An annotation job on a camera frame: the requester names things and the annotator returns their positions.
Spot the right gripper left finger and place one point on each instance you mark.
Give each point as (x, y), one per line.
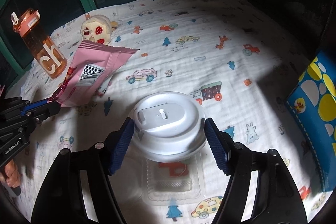
(60, 198)

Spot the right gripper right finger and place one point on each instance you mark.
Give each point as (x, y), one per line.
(277, 198)

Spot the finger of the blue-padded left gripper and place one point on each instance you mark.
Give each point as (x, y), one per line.
(42, 106)
(54, 109)

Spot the pink snack wrapper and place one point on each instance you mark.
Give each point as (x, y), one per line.
(91, 65)

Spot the white coffee cup lid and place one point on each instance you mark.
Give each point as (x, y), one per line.
(168, 127)

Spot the left hand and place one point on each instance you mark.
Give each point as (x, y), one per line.
(11, 179)

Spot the orange transparent water bottle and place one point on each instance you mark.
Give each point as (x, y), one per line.
(41, 46)

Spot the clear square plastic container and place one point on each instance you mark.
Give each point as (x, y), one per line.
(173, 183)

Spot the cream strawberry plush toy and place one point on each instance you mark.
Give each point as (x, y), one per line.
(98, 29)

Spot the blue yellow-dotted tissue box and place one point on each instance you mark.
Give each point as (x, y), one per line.
(312, 104)

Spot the white cartoon-print blanket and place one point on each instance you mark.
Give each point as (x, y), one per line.
(225, 54)

